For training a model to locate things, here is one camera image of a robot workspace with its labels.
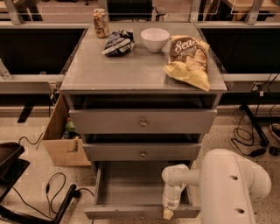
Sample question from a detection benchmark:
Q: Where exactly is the grey drawer cabinet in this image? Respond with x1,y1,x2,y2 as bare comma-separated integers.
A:
59,21,228,221

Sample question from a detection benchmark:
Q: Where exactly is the white bowl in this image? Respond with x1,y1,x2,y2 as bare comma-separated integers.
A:
141,28,170,52

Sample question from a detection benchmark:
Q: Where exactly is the grey drawer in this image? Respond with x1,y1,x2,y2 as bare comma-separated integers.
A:
69,109,217,134
83,143,201,161
83,160,202,221

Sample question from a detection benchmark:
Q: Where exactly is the black chair base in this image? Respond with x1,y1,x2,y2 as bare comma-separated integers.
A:
0,141,81,224

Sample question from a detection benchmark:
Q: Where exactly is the golden drink can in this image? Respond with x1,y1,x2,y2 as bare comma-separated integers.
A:
93,9,109,39

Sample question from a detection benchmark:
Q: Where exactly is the grey top drawer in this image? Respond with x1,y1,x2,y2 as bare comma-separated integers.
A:
69,109,217,134

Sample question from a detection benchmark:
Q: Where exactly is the dark blue snack bag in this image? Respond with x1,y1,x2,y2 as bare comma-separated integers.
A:
101,30,135,57

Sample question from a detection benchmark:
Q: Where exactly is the black floor cable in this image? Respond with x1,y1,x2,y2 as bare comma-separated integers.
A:
11,171,98,224

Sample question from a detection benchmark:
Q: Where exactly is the black desk leg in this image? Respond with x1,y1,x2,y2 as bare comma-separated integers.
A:
240,104,269,147

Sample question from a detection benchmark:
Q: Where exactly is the grey bottom drawer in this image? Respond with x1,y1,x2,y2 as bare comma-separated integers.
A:
83,160,202,221

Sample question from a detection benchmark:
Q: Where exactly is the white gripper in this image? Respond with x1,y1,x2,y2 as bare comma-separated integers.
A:
162,189,181,220

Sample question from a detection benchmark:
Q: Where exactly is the black power adapter cable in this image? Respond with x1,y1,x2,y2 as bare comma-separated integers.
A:
230,110,267,158

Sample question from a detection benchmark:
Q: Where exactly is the green bottle in box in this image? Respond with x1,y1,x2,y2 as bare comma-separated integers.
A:
65,117,75,132

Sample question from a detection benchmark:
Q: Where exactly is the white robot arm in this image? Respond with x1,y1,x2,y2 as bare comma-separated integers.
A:
162,149,271,224

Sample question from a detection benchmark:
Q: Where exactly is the cardboard box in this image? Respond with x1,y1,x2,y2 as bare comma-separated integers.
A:
42,94,91,167

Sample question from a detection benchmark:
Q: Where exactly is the grey middle drawer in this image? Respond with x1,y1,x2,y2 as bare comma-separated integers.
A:
83,143,201,161

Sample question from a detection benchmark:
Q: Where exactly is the yellow chip bag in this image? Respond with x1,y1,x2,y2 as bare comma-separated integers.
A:
163,35,210,92

